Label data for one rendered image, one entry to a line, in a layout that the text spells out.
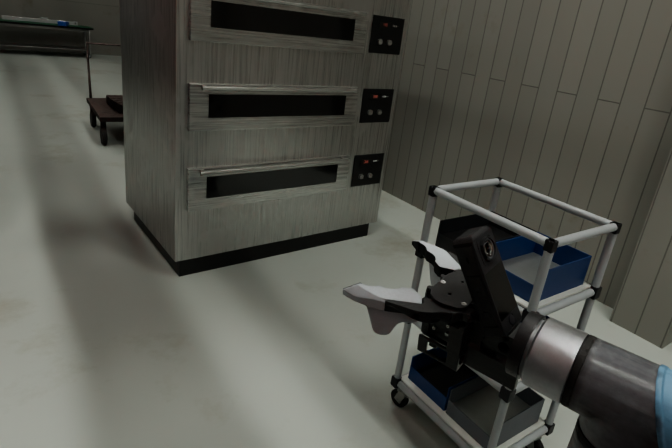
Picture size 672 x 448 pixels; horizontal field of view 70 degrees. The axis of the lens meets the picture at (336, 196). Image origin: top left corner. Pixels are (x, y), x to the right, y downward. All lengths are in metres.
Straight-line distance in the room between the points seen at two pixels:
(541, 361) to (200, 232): 2.53
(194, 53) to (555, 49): 2.33
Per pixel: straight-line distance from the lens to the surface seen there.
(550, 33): 3.71
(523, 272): 1.77
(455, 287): 0.57
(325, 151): 3.16
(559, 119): 3.62
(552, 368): 0.53
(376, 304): 0.55
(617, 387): 0.52
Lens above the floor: 1.51
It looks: 20 degrees down
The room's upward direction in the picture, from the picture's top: 7 degrees clockwise
